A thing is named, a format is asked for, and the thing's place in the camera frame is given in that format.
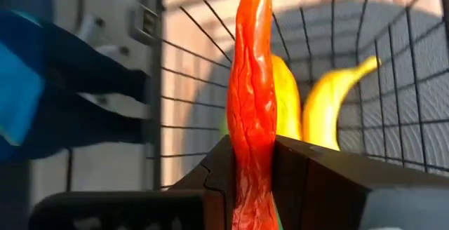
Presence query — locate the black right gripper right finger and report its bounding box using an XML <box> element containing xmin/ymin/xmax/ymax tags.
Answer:
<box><xmin>272</xmin><ymin>135</ymin><xmax>449</xmax><ymax>230</ymax></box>

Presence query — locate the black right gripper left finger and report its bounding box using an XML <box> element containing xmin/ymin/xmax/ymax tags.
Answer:
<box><xmin>170</xmin><ymin>134</ymin><xmax>236</xmax><ymax>230</ymax></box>

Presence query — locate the yellow plastic banana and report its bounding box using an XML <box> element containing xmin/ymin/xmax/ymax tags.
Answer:
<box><xmin>302</xmin><ymin>55</ymin><xmax>382</xmax><ymax>152</ymax></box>

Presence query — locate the orange plastic mango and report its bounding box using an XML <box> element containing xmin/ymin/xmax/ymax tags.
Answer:
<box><xmin>270</xmin><ymin>54</ymin><xmax>303</xmax><ymax>142</ymax></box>

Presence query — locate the bright red chili pepper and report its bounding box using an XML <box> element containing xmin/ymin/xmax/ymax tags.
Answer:
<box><xmin>226</xmin><ymin>0</ymin><xmax>281</xmax><ymax>230</ymax></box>

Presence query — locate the blue object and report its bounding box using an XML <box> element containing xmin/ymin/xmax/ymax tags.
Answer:
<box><xmin>0</xmin><ymin>8</ymin><xmax>48</xmax><ymax>163</ymax></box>

